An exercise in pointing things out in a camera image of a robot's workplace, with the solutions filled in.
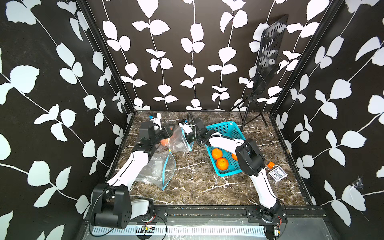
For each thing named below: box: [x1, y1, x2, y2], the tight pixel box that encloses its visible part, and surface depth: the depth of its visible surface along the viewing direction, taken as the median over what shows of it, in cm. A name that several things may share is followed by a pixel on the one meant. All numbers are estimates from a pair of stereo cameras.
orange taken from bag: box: [216, 157, 229, 171], surface depth 88 cm
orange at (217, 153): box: [212, 148, 223, 160], surface depth 92 cm
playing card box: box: [268, 166, 288, 182], surface depth 88 cm
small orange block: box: [267, 161, 275, 169], surface depth 92 cm
